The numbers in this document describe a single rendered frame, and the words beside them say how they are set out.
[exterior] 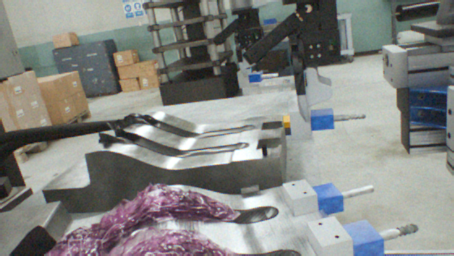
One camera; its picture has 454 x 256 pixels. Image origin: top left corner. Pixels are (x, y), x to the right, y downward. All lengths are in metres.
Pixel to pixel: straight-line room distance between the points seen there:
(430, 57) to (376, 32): 6.34
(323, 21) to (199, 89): 4.13
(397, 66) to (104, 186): 0.72
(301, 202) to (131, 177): 0.34
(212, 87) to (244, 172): 4.03
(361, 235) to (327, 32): 0.31
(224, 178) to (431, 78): 0.56
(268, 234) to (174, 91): 4.36
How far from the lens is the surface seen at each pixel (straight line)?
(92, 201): 0.77
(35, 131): 1.10
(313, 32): 0.59
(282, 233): 0.48
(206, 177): 0.65
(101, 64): 7.61
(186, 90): 4.73
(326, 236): 0.42
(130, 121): 0.83
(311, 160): 0.80
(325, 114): 0.63
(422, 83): 0.95
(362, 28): 7.21
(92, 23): 8.19
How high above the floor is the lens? 1.13
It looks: 17 degrees down
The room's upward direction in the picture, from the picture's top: 10 degrees counter-clockwise
